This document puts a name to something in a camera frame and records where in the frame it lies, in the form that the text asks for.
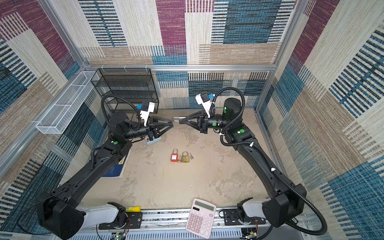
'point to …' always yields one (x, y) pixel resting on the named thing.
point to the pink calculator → (200, 218)
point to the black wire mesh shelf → (135, 85)
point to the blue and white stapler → (154, 140)
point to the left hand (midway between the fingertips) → (172, 123)
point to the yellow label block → (133, 209)
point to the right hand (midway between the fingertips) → (184, 123)
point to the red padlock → (174, 156)
